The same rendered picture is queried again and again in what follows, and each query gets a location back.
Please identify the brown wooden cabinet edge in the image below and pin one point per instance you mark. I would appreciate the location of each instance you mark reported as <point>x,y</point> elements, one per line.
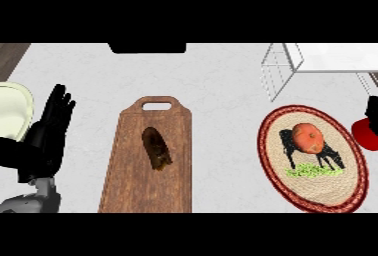
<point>9,58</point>

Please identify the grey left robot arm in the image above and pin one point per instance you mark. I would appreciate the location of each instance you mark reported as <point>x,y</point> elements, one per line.
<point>30,201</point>

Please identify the round woven placemat red rim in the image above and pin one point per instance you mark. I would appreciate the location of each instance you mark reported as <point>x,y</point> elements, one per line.
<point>315,186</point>

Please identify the dark brown vegetable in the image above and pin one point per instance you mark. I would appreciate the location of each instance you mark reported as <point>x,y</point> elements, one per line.
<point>157,150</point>

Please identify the red round object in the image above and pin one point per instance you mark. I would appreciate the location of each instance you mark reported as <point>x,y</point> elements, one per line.
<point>363,135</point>

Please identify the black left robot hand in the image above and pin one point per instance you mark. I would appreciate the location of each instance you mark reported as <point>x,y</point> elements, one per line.
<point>46,140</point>

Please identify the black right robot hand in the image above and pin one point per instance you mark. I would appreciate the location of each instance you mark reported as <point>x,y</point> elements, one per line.
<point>374,113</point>

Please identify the brown wooden cutting board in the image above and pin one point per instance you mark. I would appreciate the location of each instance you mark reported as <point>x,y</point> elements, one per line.
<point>148,190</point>

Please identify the pale green plate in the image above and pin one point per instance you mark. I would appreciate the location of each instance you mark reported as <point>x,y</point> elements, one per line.
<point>12,111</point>

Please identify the black appliance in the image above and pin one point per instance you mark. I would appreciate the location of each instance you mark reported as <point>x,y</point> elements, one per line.
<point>146,47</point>

